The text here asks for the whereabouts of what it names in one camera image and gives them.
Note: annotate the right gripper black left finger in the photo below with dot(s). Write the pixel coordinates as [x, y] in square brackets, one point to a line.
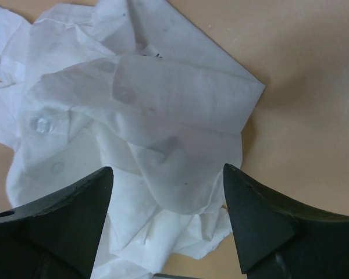
[56, 236]

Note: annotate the white long sleeve shirt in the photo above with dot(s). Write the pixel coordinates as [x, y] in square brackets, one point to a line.
[132, 85]

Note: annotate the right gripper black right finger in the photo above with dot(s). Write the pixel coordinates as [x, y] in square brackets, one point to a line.
[279, 237]

